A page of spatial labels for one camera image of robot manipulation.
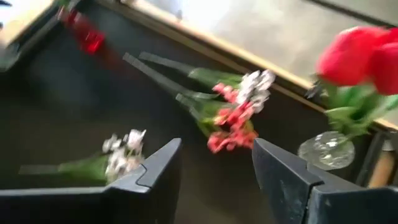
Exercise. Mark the clear textured glass vase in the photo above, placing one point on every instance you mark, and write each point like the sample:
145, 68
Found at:
326, 151

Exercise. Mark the black table frame rail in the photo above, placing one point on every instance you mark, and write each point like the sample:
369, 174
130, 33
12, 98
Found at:
28, 40
368, 161

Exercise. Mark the small pink blossom bunch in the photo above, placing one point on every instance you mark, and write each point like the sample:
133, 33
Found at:
225, 91

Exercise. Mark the red glass vase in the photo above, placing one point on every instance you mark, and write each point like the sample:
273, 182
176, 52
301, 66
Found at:
87, 37

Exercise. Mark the pink veined flower spray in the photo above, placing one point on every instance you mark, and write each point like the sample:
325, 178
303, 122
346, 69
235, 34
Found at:
230, 141
237, 115

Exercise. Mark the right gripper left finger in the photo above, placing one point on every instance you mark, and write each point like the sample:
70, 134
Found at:
93, 205

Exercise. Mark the white blossom flower bunch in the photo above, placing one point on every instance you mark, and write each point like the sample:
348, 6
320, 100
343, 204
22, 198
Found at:
255, 87
124, 152

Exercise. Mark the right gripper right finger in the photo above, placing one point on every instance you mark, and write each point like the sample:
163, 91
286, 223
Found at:
311, 205

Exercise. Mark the red tulip green stem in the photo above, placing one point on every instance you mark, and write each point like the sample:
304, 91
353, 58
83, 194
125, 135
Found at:
387, 68
351, 56

